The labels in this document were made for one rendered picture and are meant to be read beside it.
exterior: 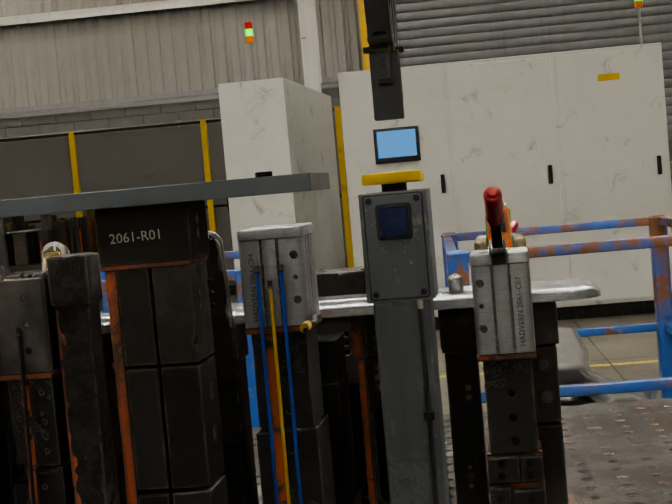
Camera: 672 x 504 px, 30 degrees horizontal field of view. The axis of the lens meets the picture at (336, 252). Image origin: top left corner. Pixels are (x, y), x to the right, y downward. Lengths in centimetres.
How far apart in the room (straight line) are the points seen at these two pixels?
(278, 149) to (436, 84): 128
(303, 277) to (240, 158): 810
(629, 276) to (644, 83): 143
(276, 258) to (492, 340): 26
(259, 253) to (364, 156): 801
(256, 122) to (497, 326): 813
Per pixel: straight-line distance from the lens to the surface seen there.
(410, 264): 126
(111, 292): 132
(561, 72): 950
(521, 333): 143
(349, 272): 177
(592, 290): 155
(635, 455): 199
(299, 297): 145
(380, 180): 126
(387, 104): 128
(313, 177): 126
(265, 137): 949
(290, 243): 143
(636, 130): 954
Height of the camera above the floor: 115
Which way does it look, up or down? 3 degrees down
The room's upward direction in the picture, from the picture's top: 5 degrees counter-clockwise
